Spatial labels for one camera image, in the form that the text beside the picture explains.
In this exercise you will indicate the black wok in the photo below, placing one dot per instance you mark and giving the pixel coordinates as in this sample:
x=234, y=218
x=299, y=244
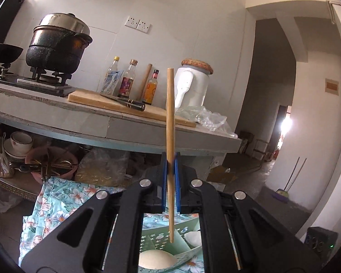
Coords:
x=2, y=51

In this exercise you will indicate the orange sauce bottle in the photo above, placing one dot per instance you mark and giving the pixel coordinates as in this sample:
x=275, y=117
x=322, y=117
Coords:
x=151, y=91

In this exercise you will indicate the floral blanket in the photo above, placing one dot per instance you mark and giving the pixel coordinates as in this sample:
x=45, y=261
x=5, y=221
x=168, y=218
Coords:
x=59, y=202

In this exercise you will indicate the wooden chopstick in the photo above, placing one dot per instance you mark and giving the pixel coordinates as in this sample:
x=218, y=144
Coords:
x=170, y=119

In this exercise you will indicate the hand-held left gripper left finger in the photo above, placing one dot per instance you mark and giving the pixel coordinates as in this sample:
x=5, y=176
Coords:
x=164, y=187

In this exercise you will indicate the grey concrete kitchen counter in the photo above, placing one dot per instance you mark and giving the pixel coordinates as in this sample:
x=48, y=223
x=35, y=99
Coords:
x=74, y=119

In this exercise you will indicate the white bowl red pattern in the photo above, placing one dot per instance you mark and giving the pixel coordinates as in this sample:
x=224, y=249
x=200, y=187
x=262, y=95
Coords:
x=21, y=142

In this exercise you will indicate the white plastic bag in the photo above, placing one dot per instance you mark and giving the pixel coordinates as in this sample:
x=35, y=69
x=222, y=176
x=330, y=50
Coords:
x=0, y=203

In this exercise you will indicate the black box device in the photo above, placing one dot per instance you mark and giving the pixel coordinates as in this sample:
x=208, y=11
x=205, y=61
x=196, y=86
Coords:
x=321, y=241

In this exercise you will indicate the cream ceramic spoon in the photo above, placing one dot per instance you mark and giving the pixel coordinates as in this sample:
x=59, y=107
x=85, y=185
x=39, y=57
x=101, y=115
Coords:
x=156, y=260

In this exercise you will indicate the stainless steel pot lid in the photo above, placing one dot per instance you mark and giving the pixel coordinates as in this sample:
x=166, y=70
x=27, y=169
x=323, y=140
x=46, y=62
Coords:
x=65, y=22

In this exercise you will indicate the metal shelf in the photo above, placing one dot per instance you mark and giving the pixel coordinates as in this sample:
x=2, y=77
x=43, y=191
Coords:
x=11, y=186

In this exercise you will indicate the gas stove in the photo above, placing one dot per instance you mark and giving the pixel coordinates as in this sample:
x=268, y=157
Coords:
x=45, y=86

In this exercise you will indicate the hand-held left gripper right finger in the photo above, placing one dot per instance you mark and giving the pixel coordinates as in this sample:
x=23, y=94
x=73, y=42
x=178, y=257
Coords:
x=178, y=190

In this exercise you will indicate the orange wall sign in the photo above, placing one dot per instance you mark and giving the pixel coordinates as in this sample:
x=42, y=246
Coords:
x=332, y=86

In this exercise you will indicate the clear bottle yellow cap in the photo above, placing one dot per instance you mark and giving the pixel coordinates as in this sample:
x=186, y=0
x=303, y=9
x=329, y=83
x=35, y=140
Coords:
x=113, y=65

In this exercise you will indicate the white ceramic spoon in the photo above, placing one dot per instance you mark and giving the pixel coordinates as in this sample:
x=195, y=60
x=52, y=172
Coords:
x=193, y=239

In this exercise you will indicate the plastic bag brown contents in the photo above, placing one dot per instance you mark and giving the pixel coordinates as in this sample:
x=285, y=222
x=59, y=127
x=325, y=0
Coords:
x=0, y=167

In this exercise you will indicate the pink plastic basin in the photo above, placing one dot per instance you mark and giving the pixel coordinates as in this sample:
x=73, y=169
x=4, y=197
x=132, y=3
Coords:
x=68, y=173

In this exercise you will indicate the crinkled clear plastic bag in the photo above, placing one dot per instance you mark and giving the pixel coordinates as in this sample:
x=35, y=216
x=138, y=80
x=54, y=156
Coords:
x=102, y=167

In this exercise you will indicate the wooden cutting board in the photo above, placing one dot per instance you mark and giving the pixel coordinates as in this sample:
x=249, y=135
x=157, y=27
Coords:
x=88, y=98

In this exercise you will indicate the green plastic utensil basket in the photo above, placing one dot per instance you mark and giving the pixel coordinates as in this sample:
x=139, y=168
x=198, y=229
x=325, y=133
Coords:
x=156, y=241

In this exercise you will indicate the glass bottle brown cap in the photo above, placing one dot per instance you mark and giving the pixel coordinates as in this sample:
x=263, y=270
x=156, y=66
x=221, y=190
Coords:
x=127, y=84

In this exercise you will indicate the black steamer pot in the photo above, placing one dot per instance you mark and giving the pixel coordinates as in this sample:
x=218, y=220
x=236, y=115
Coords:
x=54, y=52

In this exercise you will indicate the purple broom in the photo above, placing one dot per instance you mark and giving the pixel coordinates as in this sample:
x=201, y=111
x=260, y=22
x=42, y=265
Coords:
x=280, y=195

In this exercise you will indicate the white kitchen appliance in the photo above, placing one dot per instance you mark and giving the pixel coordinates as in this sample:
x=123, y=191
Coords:
x=193, y=91

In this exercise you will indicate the cardboard box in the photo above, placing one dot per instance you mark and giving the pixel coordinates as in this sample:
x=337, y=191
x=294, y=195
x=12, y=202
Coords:
x=221, y=175

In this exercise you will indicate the white wall socket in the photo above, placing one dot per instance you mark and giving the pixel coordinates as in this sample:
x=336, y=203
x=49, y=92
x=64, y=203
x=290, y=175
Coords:
x=145, y=26
x=131, y=22

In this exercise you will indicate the woven straw trivet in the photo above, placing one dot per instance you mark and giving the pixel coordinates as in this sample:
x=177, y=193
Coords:
x=197, y=65

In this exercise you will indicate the wooden rolling pin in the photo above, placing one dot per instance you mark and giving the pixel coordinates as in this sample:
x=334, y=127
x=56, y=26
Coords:
x=146, y=79

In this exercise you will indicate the stack of white plates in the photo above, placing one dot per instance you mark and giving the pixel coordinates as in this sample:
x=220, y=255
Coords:
x=14, y=155

